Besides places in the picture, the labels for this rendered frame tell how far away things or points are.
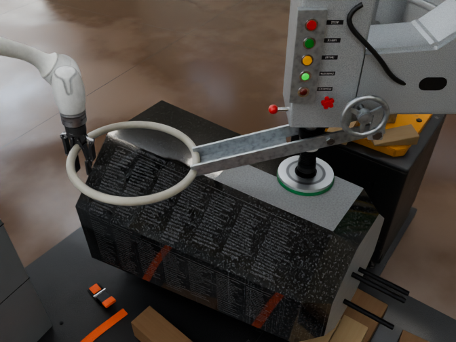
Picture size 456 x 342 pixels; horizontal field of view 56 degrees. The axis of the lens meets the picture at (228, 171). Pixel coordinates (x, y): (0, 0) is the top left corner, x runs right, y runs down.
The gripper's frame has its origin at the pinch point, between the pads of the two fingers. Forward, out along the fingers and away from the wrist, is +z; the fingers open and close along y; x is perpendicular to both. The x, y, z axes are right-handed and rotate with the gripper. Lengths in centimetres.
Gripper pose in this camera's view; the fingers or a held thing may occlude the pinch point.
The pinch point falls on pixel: (82, 165)
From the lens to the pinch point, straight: 181.2
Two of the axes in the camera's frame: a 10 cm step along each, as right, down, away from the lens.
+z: -0.7, 7.7, 6.4
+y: 9.6, 2.2, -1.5
